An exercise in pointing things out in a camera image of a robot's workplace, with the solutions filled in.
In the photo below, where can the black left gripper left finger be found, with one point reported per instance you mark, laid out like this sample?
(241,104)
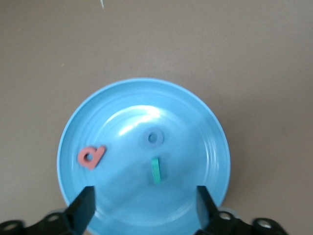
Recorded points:
(80,210)

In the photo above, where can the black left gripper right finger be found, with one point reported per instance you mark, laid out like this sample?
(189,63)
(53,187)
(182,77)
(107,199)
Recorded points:
(206,210)

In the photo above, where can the pink foam letter d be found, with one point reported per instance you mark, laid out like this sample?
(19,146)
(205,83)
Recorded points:
(96,159)

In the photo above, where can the teal foam letter r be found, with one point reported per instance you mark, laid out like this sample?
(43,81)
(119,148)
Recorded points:
(156,171)

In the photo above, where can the blue foam letter o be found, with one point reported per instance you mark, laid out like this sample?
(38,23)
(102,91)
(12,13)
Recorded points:
(159,139)

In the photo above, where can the blue plate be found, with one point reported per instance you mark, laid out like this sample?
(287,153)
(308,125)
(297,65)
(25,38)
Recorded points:
(185,147)

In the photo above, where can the brown table cover sheet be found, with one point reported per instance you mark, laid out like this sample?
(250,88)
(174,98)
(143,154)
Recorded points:
(36,73)

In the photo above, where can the white tape scrap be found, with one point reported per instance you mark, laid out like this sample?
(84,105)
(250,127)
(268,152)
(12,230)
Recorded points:
(102,3)

